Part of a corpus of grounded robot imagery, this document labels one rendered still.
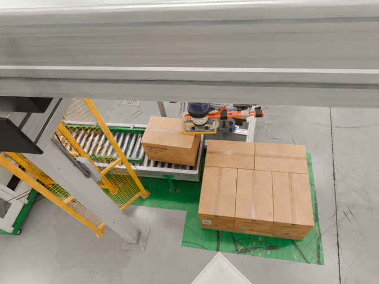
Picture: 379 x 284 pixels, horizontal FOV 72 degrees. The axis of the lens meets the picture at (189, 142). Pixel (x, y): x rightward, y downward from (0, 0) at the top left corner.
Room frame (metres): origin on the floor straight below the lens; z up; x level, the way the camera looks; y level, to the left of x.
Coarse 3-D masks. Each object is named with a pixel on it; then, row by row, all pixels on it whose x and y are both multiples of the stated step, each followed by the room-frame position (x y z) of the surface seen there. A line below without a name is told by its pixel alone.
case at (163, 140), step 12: (156, 120) 2.11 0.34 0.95; (168, 120) 2.07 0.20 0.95; (180, 120) 2.03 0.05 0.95; (144, 132) 1.95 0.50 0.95; (156, 132) 1.92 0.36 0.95; (168, 132) 1.88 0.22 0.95; (180, 132) 1.85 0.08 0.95; (144, 144) 1.81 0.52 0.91; (156, 144) 1.76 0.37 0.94; (168, 144) 1.72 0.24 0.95; (180, 144) 1.68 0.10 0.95; (192, 144) 1.66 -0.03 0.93; (156, 156) 1.78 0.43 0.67; (168, 156) 1.72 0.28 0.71; (180, 156) 1.66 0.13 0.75; (192, 156) 1.61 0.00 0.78
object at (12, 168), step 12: (96, 120) 1.61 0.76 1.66; (96, 132) 1.59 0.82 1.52; (108, 132) 1.61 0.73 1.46; (0, 156) 1.20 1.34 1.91; (12, 156) 1.25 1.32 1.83; (24, 156) 1.28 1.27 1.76; (84, 156) 1.47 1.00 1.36; (120, 156) 1.60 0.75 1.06; (12, 168) 1.19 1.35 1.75; (36, 168) 1.27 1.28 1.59; (108, 168) 1.51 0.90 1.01; (120, 168) 1.59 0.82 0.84; (132, 168) 1.63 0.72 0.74; (24, 180) 1.18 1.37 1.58; (48, 192) 1.20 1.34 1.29; (120, 192) 1.50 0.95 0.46; (144, 192) 1.61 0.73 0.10; (60, 204) 1.19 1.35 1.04; (96, 228) 1.20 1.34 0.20
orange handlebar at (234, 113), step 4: (216, 112) 1.78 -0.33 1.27; (228, 112) 1.74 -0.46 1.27; (232, 112) 1.73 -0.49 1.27; (236, 112) 1.72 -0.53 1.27; (240, 112) 1.71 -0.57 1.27; (252, 112) 1.69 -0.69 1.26; (264, 112) 1.65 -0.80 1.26; (184, 116) 1.81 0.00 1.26; (208, 116) 1.74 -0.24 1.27; (212, 116) 1.73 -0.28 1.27; (216, 116) 1.72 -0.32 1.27; (228, 116) 1.70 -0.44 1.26; (232, 116) 1.69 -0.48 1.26; (236, 116) 1.68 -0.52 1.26; (240, 116) 1.67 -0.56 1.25
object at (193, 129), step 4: (192, 128) 1.70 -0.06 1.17; (204, 128) 1.68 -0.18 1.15; (208, 128) 1.67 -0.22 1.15; (216, 128) 1.66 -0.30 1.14; (184, 132) 1.68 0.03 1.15; (188, 132) 1.67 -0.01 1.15; (192, 132) 1.66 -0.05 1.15; (196, 132) 1.65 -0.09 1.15; (200, 132) 1.65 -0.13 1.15; (204, 132) 1.64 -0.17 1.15; (208, 132) 1.63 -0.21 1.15; (212, 132) 1.62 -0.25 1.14; (216, 132) 1.61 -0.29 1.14
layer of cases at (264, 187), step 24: (216, 144) 1.87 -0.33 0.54; (240, 144) 1.79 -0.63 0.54; (264, 144) 1.73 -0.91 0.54; (288, 144) 1.66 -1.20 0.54; (216, 168) 1.52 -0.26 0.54; (240, 168) 1.46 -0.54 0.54; (264, 168) 1.40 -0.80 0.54; (288, 168) 1.34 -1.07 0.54; (216, 192) 1.22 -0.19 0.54; (240, 192) 1.16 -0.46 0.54; (264, 192) 1.11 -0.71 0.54; (288, 192) 1.06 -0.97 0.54; (216, 216) 0.96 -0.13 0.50; (240, 216) 0.89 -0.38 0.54; (264, 216) 0.85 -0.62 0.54; (288, 216) 0.80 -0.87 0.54; (312, 216) 0.75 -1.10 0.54
